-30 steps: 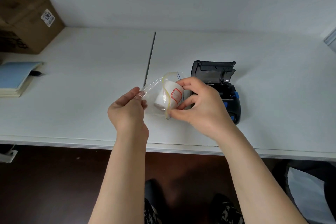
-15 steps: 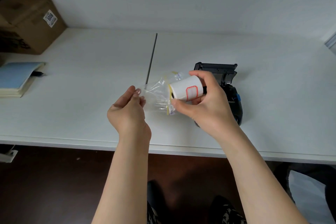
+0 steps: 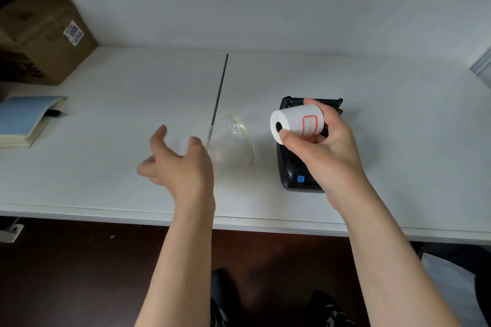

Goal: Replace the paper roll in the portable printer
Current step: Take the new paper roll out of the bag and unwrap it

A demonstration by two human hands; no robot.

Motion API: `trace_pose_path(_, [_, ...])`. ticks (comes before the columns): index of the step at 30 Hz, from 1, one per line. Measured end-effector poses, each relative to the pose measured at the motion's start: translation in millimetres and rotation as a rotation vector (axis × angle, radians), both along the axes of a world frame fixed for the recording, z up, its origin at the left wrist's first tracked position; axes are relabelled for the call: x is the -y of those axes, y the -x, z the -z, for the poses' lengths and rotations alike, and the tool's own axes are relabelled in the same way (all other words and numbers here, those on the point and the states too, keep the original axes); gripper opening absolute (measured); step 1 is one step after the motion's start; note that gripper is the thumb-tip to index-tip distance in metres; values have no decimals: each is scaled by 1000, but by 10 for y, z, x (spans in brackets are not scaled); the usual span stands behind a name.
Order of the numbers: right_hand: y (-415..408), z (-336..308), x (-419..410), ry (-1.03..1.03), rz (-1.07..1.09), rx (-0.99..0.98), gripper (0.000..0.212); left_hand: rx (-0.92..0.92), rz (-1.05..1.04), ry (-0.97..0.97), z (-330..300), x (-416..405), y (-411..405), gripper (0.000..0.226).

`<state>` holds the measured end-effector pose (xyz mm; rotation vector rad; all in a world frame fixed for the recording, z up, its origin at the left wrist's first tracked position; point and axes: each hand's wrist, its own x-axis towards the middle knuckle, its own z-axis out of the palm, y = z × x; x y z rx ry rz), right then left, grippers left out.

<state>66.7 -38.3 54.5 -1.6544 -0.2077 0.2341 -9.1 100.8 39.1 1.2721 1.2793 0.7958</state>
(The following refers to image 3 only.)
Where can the person's left hand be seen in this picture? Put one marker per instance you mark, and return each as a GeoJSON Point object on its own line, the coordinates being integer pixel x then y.
{"type": "Point", "coordinates": [188, 177]}

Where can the clear zip plastic bag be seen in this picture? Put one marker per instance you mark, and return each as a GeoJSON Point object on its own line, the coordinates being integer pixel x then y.
{"type": "Point", "coordinates": [234, 146]}

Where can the person's right hand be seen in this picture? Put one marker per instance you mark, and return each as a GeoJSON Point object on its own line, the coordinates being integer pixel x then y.
{"type": "Point", "coordinates": [333, 162]}

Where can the person's right forearm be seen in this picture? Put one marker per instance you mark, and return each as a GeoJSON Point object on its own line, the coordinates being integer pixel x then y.
{"type": "Point", "coordinates": [391, 273]}

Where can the white cabinet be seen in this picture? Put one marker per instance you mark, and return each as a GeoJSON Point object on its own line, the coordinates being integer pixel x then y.
{"type": "Point", "coordinates": [484, 68]}

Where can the white sticker label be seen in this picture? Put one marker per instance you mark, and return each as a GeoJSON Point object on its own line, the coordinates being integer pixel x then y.
{"type": "Point", "coordinates": [73, 33]}

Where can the black trash bin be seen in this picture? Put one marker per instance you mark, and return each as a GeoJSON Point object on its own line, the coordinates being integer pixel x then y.
{"type": "Point", "coordinates": [484, 288]}

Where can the person's left patterned shoe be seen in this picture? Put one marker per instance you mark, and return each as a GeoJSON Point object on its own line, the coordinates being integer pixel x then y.
{"type": "Point", "coordinates": [220, 300]}

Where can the person's right patterned shoe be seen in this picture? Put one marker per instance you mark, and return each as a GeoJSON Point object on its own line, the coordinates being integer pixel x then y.
{"type": "Point", "coordinates": [328, 313]}

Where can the white paper roll red labels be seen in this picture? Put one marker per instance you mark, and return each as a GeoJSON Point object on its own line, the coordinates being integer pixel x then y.
{"type": "Point", "coordinates": [295, 120]}

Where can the white metal bracket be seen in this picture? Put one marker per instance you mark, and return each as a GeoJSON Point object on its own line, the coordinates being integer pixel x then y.
{"type": "Point", "coordinates": [10, 233]}

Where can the black printer with blue buttons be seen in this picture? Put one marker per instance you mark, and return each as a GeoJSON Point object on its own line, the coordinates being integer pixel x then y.
{"type": "Point", "coordinates": [291, 173]}

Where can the brown cardboard box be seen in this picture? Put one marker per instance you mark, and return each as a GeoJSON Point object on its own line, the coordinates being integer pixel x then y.
{"type": "Point", "coordinates": [42, 54]}

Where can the person's patterned shoe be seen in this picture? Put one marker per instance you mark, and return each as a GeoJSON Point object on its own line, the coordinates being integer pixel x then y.
{"type": "Point", "coordinates": [328, 313]}
{"type": "Point", "coordinates": [220, 300]}

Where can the person's left forearm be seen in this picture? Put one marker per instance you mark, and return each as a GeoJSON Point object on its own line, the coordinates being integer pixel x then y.
{"type": "Point", "coordinates": [180, 277]}

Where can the blue notebook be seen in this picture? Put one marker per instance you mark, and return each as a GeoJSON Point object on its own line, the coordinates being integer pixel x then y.
{"type": "Point", "coordinates": [23, 116]}

